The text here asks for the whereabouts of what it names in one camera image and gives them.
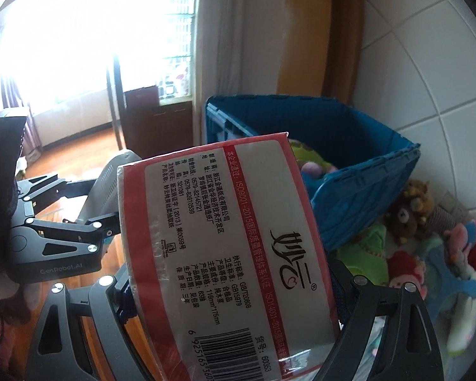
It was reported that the black pole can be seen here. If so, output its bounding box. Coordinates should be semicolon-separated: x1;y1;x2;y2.
105;0;129;149

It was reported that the purple curtain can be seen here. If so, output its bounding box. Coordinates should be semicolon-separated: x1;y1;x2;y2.
0;24;44;155

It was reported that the bright window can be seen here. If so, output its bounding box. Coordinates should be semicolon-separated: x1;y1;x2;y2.
0;0;201;102

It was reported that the white curtain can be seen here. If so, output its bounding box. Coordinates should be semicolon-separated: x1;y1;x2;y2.
192;0;223;100

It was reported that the pink pig plush green outfit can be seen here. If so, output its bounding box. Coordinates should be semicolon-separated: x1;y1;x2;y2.
291;139;338;185

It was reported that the green frog hat plush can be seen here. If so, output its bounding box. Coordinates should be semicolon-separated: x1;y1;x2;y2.
337;222;389;286

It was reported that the wooden wall pillar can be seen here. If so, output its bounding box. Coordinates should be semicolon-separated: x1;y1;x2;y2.
275;0;366;104

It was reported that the dark wooden chair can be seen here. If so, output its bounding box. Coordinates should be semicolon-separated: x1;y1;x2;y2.
123;88;161;157

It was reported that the light blue boomerang toy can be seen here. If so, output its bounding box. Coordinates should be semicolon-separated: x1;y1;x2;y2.
428;250;476;302

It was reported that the red white tissue pack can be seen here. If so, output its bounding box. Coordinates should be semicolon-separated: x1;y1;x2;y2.
117;132;342;381

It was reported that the blue plastic crate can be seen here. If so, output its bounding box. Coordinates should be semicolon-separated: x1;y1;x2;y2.
204;94;421;251

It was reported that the small brown bear plush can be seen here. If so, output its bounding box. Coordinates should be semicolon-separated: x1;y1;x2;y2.
385;202;425;247

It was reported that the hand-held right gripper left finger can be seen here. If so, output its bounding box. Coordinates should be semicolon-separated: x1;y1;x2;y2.
26;264;171;381

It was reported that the black mesh panel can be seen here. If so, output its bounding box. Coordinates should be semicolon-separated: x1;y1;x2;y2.
0;110;28;274

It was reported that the brown plush with striped shirt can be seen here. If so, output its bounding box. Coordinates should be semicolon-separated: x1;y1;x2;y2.
397;178;473;231

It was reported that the pink pig plush blue outfit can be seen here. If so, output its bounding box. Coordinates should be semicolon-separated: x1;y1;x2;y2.
446;218;476;255

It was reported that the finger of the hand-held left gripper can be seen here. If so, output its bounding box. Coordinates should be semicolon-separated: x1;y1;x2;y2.
18;172;96;207
63;211;122;247

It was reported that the white rabbit plush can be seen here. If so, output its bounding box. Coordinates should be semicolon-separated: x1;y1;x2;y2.
446;282;476;336

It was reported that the pink pig plush red hat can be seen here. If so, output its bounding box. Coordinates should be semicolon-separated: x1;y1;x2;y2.
387;250;429;290

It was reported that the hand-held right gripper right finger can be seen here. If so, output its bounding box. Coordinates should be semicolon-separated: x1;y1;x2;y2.
315;260;449;381

